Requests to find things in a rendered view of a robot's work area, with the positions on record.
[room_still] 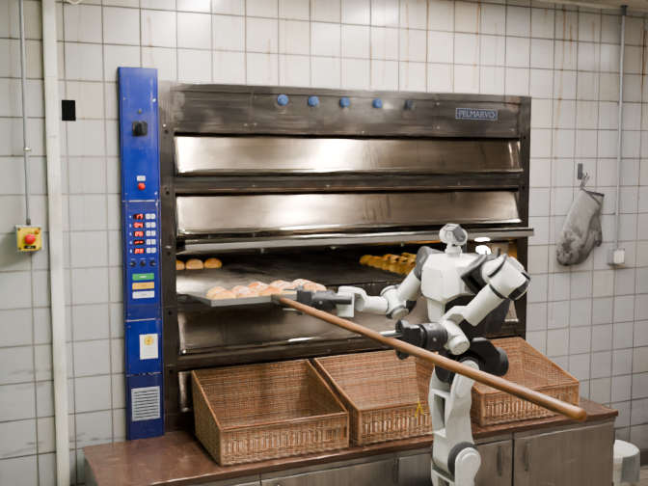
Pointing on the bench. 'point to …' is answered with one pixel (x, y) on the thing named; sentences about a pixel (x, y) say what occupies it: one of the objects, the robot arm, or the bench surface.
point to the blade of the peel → (236, 299)
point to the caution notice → (148, 346)
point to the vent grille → (146, 403)
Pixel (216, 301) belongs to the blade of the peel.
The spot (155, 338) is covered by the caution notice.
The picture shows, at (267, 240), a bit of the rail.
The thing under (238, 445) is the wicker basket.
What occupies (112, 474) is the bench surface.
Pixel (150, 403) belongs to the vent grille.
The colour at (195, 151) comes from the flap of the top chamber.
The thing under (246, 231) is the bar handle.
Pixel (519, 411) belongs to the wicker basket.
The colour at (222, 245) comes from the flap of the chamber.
